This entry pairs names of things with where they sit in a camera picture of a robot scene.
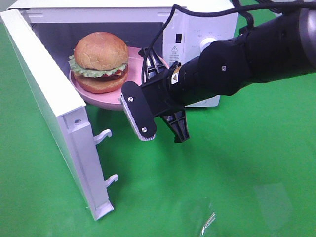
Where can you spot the burger with lettuce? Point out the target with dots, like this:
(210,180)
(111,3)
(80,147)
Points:
(100,62)

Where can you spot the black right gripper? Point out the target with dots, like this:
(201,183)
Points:
(154,84)

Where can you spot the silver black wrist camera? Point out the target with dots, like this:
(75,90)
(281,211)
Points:
(138,111)

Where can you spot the white microwave oven body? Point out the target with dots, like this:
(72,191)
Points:
(60,24)

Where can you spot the upper white power knob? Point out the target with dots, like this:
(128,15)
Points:
(206,42)

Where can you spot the pink round plate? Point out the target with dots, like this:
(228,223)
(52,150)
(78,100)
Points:
(111,100)

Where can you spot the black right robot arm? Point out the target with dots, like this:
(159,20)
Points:
(278,42)

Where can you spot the clear plastic film piece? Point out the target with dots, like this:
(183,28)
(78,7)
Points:
(199,218)

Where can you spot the white microwave door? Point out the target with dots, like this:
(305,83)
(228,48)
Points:
(64,112)

